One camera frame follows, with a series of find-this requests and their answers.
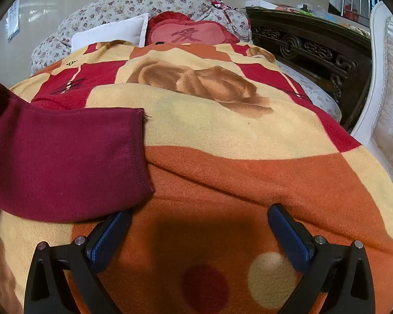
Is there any red heart-shaped cushion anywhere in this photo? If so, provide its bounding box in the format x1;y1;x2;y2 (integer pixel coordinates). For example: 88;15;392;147
145;11;241;46

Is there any maroon fleece garment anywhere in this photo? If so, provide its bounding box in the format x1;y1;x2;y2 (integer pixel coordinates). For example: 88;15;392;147
0;78;155;222

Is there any red patterned cloth ornament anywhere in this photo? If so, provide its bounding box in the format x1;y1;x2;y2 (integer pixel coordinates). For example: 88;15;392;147
205;0;240;23

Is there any dark carved wooden furniture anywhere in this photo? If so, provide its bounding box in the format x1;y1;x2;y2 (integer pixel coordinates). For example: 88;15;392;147
245;7;374;130

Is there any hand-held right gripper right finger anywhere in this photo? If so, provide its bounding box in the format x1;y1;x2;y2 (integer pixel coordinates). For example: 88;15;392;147
267;203;376;314

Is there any white flat box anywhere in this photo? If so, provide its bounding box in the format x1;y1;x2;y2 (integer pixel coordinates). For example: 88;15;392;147
245;0;277;9

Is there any white upholstered armchair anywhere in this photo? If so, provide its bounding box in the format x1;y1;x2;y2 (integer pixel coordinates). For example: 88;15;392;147
350;0;393;197

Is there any white blue wall poster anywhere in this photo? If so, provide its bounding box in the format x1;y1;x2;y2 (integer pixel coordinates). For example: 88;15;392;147
7;0;21;43

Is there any white pillow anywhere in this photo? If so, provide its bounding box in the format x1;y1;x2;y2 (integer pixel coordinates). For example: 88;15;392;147
71;13;149;50

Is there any floral bed sheet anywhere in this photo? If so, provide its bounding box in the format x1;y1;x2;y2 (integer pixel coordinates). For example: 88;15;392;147
277;61;343;122

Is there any orange red printed blanket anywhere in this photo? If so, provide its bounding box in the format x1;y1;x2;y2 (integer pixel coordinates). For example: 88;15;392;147
0;39;393;314

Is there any red container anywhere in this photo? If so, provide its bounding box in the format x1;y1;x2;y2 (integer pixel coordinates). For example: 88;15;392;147
344;5;361;21

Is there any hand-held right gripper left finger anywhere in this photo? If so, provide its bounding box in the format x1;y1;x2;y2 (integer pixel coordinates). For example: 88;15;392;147
24;210;133;314

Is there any clutter on carved furniture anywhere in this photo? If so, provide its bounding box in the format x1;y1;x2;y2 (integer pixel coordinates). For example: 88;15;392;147
275;3;339;23

